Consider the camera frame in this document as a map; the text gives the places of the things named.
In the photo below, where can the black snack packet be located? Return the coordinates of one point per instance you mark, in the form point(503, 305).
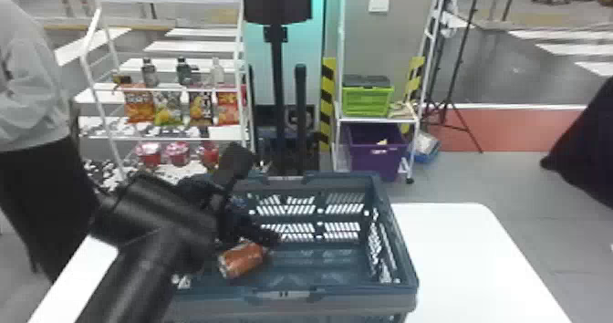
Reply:
point(201, 109)

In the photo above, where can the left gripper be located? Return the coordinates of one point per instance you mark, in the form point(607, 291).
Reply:
point(242, 222)

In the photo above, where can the person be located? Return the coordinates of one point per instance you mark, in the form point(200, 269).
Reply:
point(33, 123)

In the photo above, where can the black tripod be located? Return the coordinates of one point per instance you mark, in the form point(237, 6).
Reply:
point(452, 90)

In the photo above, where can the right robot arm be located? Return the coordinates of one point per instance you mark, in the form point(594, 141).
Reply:
point(586, 157)

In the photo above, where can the purple crate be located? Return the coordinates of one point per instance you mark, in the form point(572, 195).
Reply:
point(373, 155)

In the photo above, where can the dark grey bottle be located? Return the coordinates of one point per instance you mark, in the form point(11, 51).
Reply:
point(183, 72)

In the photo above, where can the red noodle cup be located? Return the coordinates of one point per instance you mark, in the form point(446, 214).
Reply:
point(209, 155)
point(177, 154)
point(149, 155)

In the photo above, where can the yellow black striped post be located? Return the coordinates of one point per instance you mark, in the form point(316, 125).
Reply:
point(327, 99)

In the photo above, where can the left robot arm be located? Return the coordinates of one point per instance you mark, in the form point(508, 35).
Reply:
point(143, 248)

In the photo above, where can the orange snack packet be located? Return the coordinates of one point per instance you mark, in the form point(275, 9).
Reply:
point(242, 259)
point(139, 105)

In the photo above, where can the green snack packet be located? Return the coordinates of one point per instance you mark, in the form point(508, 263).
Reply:
point(167, 109)

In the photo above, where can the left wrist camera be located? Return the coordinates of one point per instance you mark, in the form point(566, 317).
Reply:
point(234, 164)

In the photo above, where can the blue basket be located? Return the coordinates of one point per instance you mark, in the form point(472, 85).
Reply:
point(335, 262)

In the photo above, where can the clear bottle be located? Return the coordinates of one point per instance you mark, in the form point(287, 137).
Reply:
point(217, 72)

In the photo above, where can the red snack packet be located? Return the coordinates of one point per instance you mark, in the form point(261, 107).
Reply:
point(228, 108)

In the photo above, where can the white shelf trolley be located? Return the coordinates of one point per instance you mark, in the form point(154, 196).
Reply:
point(339, 52)

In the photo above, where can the green basket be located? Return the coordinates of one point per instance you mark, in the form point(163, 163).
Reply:
point(366, 100)

